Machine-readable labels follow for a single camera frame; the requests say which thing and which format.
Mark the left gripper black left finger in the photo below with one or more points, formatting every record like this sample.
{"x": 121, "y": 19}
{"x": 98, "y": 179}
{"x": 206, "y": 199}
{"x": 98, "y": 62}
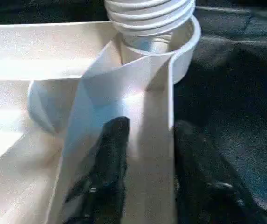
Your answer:
{"x": 105, "y": 177}

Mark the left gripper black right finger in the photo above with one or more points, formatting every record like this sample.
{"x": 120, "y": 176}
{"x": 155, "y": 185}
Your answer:
{"x": 208, "y": 186}

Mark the white plastic table top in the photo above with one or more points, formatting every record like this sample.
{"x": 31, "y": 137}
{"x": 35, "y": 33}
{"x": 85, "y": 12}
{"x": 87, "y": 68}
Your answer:
{"x": 54, "y": 70}

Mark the white plastic table leg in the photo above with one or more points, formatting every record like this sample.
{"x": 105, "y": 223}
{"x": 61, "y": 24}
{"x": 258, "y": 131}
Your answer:
{"x": 147, "y": 18}

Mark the black plastic mat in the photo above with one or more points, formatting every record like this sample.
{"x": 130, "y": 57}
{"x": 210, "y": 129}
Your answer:
{"x": 236, "y": 93}

